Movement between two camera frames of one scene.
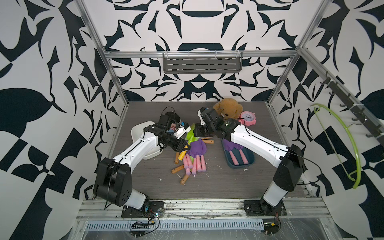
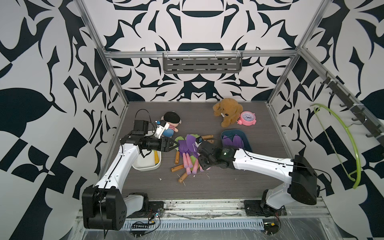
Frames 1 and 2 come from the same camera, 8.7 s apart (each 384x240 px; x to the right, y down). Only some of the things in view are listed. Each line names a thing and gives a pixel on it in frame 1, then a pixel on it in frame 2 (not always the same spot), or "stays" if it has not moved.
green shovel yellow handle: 191,136 → 156,157
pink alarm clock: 247,118 stays
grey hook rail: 362,116 stays
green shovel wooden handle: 177,159 stays
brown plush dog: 228,108 stays
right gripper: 197,130 → 200,162
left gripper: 179,147 → 167,145
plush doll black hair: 174,118 stays
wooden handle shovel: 176,169 stays
